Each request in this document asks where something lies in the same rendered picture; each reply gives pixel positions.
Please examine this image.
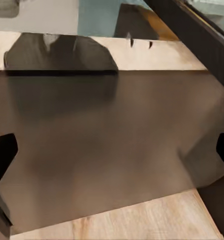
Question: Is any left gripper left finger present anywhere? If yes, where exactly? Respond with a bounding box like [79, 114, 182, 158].
[0, 133, 18, 180]

